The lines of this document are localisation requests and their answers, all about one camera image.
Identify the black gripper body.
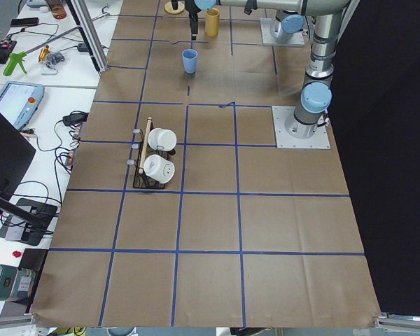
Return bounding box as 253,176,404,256
184,0,200,18

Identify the blue plastic cup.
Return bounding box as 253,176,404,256
182,49,198,74

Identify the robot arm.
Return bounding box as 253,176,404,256
255,1,349,139
185,1,307,41

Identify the bamboo chopstick holder cup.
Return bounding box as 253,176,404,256
204,8,220,37

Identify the wooden mug tree stand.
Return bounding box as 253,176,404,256
164,0,185,15

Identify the white frowning mug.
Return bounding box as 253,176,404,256
148,127,177,151

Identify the black power adapter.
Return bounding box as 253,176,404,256
62,111,89,127

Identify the white smiley mug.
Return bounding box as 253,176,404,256
143,154,175,183

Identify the black smartphone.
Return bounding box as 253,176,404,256
10,17,39,27

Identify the green glue gun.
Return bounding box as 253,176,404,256
3,52,27,76

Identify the teach pendant tablet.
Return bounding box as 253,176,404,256
0,80,45,131

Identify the brown paper table cover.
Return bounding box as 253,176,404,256
33,1,379,328

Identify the black monitor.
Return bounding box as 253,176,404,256
0,113,36,214

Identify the black docking hub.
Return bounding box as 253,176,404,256
0,198,57,246

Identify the green power supply box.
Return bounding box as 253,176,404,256
0,265,36,301

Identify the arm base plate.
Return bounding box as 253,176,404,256
260,18,305,48
272,106,330,150

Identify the aluminium frame post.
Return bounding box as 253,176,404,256
66,0,109,73

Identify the black wire mug rack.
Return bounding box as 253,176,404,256
127,116,177,190

